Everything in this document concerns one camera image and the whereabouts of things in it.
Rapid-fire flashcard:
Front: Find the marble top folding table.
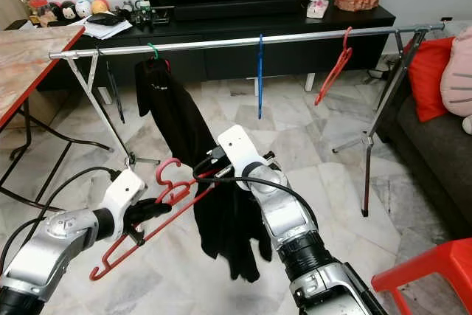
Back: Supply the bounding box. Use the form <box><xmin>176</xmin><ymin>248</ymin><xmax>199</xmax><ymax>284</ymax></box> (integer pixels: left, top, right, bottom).
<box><xmin>0</xmin><ymin>25</ymin><xmax>113</xmax><ymax>214</ymax></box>

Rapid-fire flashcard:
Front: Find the black TV cabinet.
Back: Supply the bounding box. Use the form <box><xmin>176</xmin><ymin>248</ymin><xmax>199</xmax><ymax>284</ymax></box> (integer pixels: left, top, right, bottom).
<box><xmin>86</xmin><ymin>5</ymin><xmax>397</xmax><ymax>87</ymax></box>

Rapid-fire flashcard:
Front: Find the silver clothes rack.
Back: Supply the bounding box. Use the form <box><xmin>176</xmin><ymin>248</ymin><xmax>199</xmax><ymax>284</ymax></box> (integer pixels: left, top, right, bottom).
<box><xmin>49</xmin><ymin>21</ymin><xmax>445</xmax><ymax>218</ymax></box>

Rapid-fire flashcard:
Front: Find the red stool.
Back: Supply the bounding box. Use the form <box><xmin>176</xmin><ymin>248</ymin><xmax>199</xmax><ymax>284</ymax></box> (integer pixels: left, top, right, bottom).
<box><xmin>370</xmin><ymin>238</ymin><xmax>472</xmax><ymax>315</ymax></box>

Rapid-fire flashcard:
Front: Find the black shirt with red collar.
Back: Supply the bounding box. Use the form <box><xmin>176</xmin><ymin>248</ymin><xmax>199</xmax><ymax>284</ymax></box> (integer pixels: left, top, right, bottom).
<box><xmin>134</xmin><ymin>57</ymin><xmax>220</xmax><ymax>183</ymax></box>

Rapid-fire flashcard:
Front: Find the pink cushion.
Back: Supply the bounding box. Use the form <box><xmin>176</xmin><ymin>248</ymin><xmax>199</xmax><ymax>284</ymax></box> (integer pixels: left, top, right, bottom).
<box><xmin>440</xmin><ymin>25</ymin><xmax>472</xmax><ymax>119</ymax></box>

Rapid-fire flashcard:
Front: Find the red cushion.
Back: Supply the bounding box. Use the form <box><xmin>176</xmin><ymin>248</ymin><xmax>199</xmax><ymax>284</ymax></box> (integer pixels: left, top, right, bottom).
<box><xmin>406</xmin><ymin>35</ymin><xmax>456</xmax><ymax>123</ymax></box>

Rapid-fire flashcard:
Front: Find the white paper stack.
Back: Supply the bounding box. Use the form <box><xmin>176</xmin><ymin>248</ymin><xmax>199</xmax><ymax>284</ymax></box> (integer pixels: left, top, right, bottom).
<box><xmin>82</xmin><ymin>19</ymin><xmax>134</xmax><ymax>40</ymax></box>

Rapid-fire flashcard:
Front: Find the black white round plush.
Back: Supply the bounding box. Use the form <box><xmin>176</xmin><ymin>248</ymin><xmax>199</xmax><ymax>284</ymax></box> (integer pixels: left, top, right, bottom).
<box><xmin>60</xmin><ymin>1</ymin><xmax>78</xmax><ymax>21</ymax></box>

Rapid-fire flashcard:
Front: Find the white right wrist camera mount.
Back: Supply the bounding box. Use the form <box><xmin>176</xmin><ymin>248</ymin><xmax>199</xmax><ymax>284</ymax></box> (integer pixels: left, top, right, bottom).
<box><xmin>217</xmin><ymin>124</ymin><xmax>267</xmax><ymax>179</ymax></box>

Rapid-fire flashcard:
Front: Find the blue plastic hanger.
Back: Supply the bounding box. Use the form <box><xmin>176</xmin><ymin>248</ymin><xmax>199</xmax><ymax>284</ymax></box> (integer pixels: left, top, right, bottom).
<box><xmin>256</xmin><ymin>32</ymin><xmax>266</xmax><ymax>121</ymax></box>

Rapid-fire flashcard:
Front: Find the white pink tissue box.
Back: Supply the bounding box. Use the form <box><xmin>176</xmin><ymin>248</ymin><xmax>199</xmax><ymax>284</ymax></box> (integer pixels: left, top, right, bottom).
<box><xmin>306</xmin><ymin>0</ymin><xmax>330</xmax><ymax>19</ymax></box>

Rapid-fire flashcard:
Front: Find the black wallet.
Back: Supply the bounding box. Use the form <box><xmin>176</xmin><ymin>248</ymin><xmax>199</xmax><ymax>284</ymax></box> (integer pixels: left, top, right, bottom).
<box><xmin>88</xmin><ymin>13</ymin><xmax>123</xmax><ymax>27</ymax></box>

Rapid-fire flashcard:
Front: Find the dark brown sofa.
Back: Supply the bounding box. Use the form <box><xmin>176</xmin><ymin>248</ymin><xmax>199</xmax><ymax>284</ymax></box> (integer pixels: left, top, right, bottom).
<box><xmin>376</xmin><ymin>72</ymin><xmax>472</xmax><ymax>236</ymax></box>

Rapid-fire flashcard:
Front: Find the thin black hanger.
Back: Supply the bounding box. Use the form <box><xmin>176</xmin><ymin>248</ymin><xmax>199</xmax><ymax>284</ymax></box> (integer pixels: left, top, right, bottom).
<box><xmin>103</xmin><ymin>52</ymin><xmax>125</xmax><ymax>125</ymax></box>

